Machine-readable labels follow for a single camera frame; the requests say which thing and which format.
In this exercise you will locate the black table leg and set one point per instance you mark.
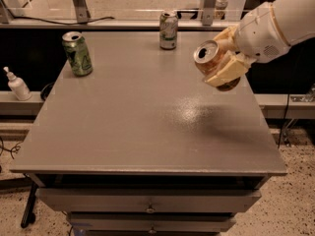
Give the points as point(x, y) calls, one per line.
point(28, 216)

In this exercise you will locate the grey top drawer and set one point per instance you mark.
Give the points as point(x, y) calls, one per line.
point(149, 200)

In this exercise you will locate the white pump bottle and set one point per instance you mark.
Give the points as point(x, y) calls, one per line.
point(18, 86)

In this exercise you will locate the metal bracket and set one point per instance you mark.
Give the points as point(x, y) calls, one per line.
point(208, 11)
point(82, 12)

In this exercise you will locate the right metal bracket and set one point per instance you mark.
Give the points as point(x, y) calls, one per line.
point(208, 11)

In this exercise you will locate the grey drawer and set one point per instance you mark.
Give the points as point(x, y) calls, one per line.
point(151, 223)
point(149, 200)

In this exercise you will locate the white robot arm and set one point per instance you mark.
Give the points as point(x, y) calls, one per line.
point(296, 19)

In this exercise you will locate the orange soda can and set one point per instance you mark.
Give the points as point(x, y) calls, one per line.
point(208, 57)

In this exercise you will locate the grey lower drawer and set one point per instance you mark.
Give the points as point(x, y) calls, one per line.
point(151, 223)

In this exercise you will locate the white green soda can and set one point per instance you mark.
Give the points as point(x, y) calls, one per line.
point(168, 26)

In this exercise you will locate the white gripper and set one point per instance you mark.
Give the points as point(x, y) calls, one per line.
point(259, 36)

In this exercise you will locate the left metal bracket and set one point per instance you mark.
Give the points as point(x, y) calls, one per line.
point(82, 12)

